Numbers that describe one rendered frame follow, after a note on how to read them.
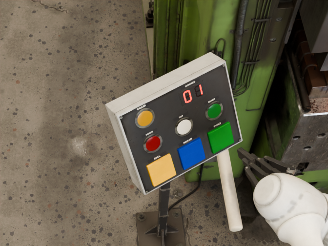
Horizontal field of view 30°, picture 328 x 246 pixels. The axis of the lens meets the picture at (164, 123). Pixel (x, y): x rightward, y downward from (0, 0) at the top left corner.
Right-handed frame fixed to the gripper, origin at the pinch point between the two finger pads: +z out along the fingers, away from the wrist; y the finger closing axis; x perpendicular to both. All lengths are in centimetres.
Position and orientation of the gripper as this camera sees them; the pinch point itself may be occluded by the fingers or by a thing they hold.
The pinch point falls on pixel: (247, 157)
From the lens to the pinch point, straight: 167.8
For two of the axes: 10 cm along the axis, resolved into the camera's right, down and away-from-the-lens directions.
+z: -4.6, -4.1, 7.9
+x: -2.4, -8.0, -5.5
